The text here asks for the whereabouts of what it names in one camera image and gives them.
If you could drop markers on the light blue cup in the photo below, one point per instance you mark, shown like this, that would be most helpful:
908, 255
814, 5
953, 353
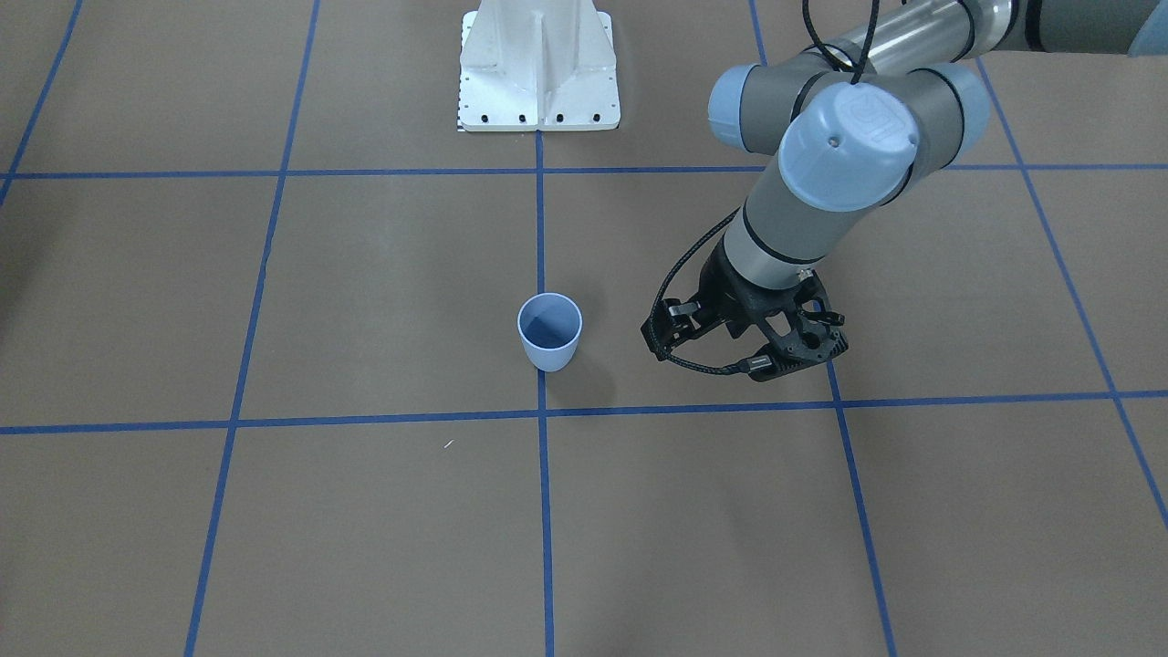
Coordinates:
549, 326

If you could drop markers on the blue tape line crosswise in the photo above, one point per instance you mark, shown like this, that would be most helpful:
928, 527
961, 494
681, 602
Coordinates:
519, 414

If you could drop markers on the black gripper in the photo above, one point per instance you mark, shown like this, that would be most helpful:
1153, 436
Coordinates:
717, 302

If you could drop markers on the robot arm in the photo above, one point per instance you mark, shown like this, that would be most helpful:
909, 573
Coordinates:
852, 122

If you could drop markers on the blue tape line lengthwise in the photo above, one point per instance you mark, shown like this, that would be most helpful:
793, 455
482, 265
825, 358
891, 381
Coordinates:
545, 510

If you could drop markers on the white metal mount base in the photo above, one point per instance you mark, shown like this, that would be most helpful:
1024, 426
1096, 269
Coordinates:
537, 65

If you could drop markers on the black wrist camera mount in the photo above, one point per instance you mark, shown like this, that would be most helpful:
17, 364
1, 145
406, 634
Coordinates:
794, 347

